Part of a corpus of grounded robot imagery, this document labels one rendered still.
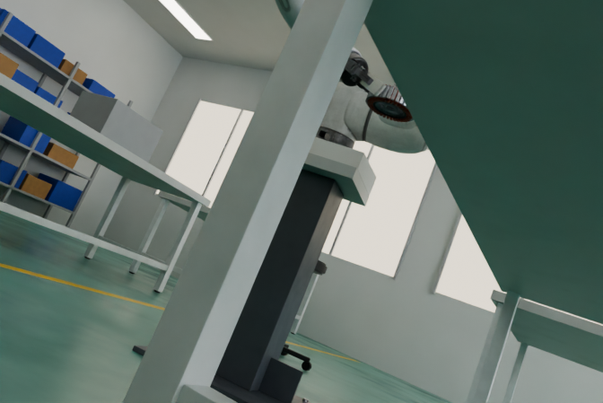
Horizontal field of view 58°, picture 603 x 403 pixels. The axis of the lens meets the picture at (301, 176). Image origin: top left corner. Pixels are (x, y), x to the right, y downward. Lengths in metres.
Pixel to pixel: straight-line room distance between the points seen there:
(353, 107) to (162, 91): 7.60
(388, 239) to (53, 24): 5.07
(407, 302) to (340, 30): 5.85
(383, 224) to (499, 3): 6.01
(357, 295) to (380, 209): 1.07
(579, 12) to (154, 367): 0.56
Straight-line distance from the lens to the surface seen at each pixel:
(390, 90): 1.15
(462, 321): 6.21
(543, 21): 0.71
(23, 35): 7.18
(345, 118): 1.84
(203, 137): 8.40
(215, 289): 0.51
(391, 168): 6.87
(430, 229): 6.49
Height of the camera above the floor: 0.30
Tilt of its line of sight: 12 degrees up
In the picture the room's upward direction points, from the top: 23 degrees clockwise
